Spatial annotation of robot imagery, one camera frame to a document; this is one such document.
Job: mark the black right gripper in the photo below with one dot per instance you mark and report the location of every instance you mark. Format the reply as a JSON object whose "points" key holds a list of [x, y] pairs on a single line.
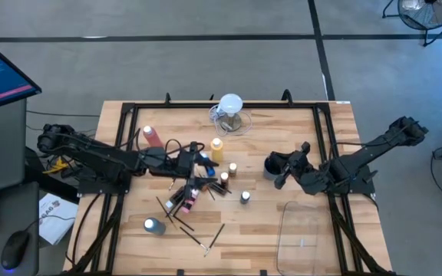
{"points": [[301, 172]]}

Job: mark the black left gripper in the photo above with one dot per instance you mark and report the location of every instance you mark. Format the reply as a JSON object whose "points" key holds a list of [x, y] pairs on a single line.
{"points": [[186, 165]]}

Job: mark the light blue paint bottle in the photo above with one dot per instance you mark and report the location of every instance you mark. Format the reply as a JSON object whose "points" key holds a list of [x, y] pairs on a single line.
{"points": [[210, 171]]}

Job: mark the orange paint bottle black label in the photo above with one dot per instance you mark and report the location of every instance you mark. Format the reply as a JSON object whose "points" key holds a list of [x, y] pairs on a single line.
{"points": [[225, 178]]}

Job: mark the dark brown paint bottle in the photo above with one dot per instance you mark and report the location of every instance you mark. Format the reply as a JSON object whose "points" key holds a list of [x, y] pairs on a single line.
{"points": [[221, 188]]}

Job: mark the tall yellow paint bottle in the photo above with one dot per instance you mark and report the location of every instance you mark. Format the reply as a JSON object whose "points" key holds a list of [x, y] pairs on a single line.
{"points": [[217, 151]]}

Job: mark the small yellow paint bottle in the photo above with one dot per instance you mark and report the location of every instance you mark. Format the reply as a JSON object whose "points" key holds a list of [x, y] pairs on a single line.
{"points": [[232, 170]]}

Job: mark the dark blue paint bottle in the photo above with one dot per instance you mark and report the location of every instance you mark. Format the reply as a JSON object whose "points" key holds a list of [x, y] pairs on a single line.
{"points": [[245, 197]]}

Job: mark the black paintbrush silver ferrule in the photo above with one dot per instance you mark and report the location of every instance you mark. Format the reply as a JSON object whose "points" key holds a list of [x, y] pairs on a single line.
{"points": [[164, 209], [182, 223], [192, 237]]}

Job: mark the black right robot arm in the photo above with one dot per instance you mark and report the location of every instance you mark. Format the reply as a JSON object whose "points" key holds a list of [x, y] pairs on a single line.
{"points": [[374, 147]]}

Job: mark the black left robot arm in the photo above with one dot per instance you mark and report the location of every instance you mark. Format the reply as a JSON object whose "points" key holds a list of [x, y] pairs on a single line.
{"points": [[98, 157]]}

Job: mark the terracotta paint bottle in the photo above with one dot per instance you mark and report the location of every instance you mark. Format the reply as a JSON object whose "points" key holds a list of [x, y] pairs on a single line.
{"points": [[203, 186]]}

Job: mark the pink paint bottle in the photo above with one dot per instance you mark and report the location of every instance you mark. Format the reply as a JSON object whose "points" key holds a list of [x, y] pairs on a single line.
{"points": [[190, 201]]}

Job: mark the tall red paint bottle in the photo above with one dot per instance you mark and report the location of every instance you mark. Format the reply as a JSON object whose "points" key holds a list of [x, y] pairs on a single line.
{"points": [[152, 137]]}

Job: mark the tall grey-blue paint bottle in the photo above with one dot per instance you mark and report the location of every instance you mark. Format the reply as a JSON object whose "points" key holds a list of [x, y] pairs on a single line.
{"points": [[156, 227]]}

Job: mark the grey-blue plastic cup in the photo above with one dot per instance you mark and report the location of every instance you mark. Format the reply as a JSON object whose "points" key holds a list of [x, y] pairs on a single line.
{"points": [[270, 173]]}

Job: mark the thin black paintbrush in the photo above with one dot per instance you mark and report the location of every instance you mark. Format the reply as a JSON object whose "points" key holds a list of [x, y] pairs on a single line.
{"points": [[211, 193]]}

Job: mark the white mushroom lamp metal base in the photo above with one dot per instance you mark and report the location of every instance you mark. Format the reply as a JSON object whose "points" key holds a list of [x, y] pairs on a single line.
{"points": [[230, 103]]}

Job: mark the clear plastic bin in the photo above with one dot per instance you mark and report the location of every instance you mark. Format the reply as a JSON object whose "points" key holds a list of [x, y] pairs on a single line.
{"points": [[305, 245]]}

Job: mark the white paper booklet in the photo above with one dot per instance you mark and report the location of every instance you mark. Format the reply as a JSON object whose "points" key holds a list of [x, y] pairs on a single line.
{"points": [[56, 220]]}

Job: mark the black computer mouse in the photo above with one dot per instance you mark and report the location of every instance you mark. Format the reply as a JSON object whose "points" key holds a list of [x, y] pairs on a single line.
{"points": [[14, 249]]}

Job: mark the black floor fan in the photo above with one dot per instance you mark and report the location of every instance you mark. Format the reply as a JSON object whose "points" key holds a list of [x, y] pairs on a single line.
{"points": [[428, 13]]}

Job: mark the black aluminium table frame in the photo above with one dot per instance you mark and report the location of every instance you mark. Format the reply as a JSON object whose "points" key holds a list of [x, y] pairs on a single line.
{"points": [[221, 105]]}

